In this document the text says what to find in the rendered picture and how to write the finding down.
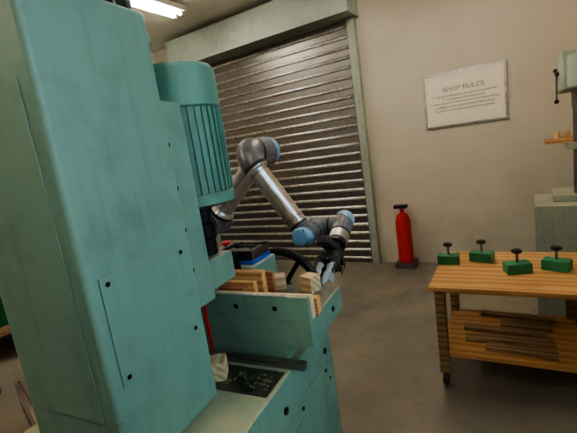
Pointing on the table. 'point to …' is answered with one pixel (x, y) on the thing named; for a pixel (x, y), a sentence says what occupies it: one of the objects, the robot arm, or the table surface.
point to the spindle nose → (209, 230)
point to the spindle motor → (199, 126)
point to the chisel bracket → (221, 267)
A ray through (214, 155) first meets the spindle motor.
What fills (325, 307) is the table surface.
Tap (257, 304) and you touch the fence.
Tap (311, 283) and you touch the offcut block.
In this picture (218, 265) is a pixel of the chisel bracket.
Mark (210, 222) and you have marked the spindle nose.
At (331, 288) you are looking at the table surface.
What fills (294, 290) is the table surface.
